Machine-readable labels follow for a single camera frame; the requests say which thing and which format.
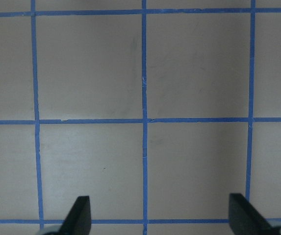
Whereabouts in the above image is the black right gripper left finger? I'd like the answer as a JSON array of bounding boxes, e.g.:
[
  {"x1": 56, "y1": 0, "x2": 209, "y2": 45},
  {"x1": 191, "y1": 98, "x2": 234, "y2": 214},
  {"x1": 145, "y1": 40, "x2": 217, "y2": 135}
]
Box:
[{"x1": 59, "y1": 196, "x2": 92, "y2": 235}]

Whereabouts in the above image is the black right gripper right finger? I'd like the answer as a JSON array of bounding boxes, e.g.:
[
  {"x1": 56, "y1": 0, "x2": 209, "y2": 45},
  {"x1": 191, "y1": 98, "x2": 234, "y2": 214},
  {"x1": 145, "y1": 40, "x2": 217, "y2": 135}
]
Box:
[{"x1": 229, "y1": 193, "x2": 279, "y2": 235}]

